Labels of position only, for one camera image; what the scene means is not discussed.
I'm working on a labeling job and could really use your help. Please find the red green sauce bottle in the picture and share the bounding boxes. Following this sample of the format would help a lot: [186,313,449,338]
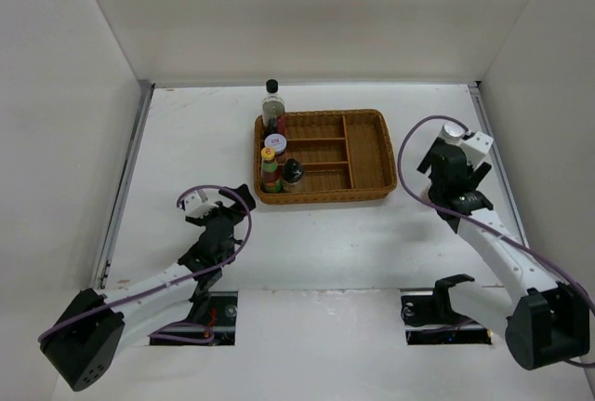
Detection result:
[260,147,282,194]

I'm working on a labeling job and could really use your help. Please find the black cap pepper shaker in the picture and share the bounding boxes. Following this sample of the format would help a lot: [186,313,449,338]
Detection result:
[282,158,305,193]

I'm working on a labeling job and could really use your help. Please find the small jar white lid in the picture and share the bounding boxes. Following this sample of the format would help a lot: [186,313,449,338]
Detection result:
[264,133,287,163]

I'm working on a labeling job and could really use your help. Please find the dark soy sauce bottle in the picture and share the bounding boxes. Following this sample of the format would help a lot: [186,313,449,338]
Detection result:
[261,79,285,136]

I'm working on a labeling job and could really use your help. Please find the pink cap spice shaker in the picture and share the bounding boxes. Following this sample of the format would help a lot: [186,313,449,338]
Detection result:
[419,187,430,202]

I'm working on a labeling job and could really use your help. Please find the white blue cylindrical shaker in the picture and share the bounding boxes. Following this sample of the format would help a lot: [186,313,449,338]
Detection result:
[439,121,467,145]

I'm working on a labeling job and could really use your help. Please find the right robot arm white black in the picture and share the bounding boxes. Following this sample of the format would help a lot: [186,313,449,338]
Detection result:
[417,133,593,370]

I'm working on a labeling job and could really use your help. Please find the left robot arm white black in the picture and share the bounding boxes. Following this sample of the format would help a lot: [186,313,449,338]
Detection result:
[38,184,256,392]

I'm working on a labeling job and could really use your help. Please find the brown wicker divided basket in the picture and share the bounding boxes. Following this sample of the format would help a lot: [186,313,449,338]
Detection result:
[253,109,397,205]

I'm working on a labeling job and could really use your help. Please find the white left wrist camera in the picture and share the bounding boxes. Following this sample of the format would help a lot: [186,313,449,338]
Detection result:
[177,190,217,219]

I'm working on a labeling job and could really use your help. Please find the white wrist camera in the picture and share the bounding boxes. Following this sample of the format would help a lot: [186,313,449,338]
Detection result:
[458,132,494,168]
[177,190,217,219]

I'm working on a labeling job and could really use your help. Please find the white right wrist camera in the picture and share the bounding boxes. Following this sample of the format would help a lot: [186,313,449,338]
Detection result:
[458,132,494,168]

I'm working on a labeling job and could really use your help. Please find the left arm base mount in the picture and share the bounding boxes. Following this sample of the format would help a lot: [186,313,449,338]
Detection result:
[149,291,239,346]

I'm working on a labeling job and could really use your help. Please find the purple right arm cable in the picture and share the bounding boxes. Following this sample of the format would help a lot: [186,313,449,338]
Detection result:
[396,114,595,368]

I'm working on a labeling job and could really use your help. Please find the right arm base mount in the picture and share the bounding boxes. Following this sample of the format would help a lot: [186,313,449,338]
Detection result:
[401,274,492,346]

